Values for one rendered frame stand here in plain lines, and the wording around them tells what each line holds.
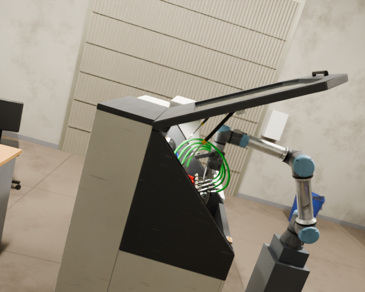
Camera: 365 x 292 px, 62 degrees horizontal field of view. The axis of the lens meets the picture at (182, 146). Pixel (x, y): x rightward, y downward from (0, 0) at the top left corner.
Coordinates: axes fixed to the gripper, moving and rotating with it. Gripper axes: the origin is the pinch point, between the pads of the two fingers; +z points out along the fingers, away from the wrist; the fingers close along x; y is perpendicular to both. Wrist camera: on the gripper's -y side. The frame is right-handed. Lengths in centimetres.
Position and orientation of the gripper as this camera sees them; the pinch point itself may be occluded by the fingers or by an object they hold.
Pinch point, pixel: (203, 179)
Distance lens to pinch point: 187.2
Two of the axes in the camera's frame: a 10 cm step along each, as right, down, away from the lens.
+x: 0.5, -2.1, 9.8
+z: -2.8, 9.4, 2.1
